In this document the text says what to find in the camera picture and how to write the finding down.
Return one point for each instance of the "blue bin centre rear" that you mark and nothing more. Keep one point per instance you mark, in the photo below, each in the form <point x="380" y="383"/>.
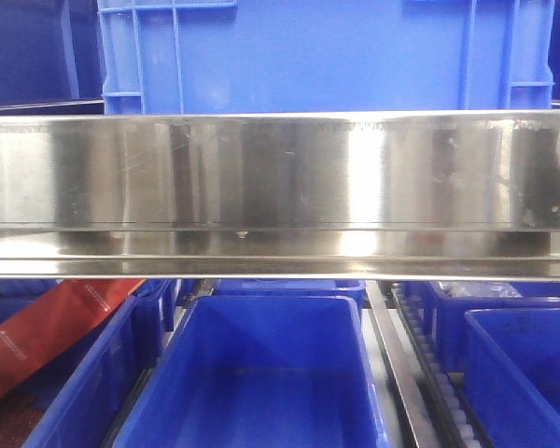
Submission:
<point x="353" y="289"/>

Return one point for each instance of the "blue bin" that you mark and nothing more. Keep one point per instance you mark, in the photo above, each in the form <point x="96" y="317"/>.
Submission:
<point x="441" y="306"/>
<point x="512" y="375"/>
<point x="353" y="289"/>
<point x="248" y="371"/>
<point x="74" y="399"/>

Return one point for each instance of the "stainless steel shelf beam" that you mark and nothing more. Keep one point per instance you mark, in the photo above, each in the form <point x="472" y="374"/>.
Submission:
<point x="462" y="195"/>

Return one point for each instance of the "blue bin right rear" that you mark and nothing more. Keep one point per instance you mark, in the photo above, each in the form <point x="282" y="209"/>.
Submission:
<point x="441" y="306"/>

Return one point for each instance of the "large blue crate upper shelf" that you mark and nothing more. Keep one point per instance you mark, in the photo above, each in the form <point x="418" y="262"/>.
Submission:
<point x="219" y="57"/>

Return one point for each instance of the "blue bin left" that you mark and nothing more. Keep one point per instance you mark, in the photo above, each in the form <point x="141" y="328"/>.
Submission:
<point x="74" y="399"/>

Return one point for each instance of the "blue bin right front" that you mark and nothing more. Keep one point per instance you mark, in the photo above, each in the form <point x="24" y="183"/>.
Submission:
<point x="512" y="375"/>

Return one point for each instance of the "roller track strip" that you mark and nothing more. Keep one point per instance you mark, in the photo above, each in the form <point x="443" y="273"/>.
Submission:
<point x="449" y="413"/>

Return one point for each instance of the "dark blue crate upper left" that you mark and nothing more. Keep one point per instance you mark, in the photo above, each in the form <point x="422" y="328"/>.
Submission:
<point x="49" y="52"/>

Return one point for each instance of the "red foil package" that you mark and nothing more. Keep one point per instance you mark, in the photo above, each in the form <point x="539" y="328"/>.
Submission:
<point x="51" y="324"/>

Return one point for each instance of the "metal divider rail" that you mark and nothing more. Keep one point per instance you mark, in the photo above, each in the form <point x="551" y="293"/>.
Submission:
<point x="413" y="412"/>

